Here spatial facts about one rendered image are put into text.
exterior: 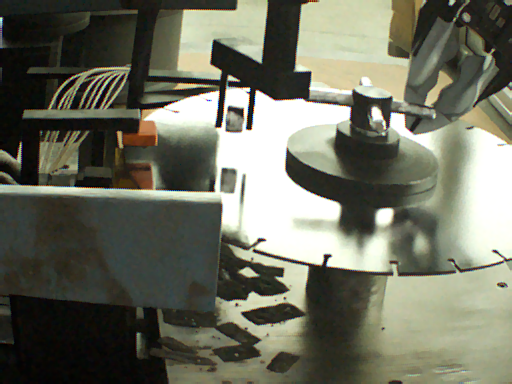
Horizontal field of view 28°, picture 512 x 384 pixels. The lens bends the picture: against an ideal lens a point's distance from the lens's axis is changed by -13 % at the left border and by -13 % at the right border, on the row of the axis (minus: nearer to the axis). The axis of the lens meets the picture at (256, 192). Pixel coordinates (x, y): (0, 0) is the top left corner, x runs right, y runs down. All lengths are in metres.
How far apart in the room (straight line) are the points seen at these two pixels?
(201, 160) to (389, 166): 0.12
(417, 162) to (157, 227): 0.25
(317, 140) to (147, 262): 0.23
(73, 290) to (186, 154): 0.20
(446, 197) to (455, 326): 0.10
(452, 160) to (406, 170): 0.08
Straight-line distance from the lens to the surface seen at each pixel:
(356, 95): 0.76
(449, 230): 0.70
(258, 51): 0.74
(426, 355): 0.75
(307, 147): 0.77
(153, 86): 1.47
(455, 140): 0.87
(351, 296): 0.79
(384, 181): 0.73
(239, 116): 0.76
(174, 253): 0.59
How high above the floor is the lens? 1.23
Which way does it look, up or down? 23 degrees down
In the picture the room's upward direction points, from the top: 6 degrees clockwise
